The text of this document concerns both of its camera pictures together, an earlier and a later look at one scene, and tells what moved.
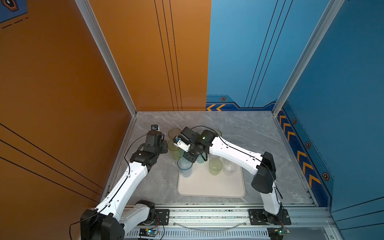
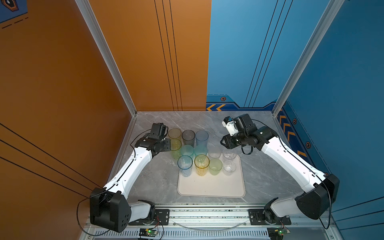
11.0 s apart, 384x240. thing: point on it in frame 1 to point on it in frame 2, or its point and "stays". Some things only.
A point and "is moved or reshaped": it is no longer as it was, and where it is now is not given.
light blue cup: x=185 y=166 stays
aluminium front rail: x=314 y=223 stays
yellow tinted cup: x=217 y=131 to x=202 y=162
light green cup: x=215 y=165 stays
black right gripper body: x=192 y=154 to x=233 y=141
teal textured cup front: x=200 y=159 is moved or reshaped
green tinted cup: x=177 y=152 stays
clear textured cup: x=213 y=156 stays
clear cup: x=229 y=167 stays
